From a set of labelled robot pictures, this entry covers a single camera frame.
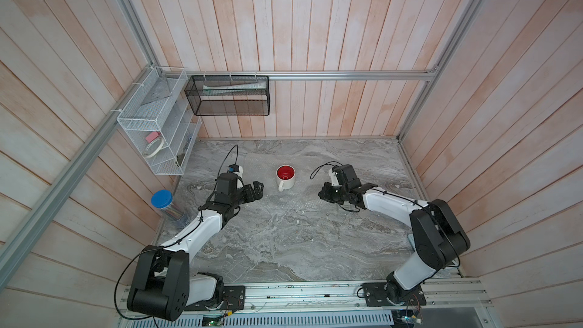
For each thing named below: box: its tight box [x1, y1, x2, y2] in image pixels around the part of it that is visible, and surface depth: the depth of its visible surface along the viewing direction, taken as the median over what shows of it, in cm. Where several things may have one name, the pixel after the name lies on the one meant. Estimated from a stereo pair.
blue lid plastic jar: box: [150, 189, 186, 221], surface depth 78 cm
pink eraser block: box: [145, 131, 161, 144], surface depth 84 cm
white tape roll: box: [144, 136, 165, 159], surface depth 82 cm
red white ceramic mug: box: [275, 164, 297, 193], surface depth 99 cm
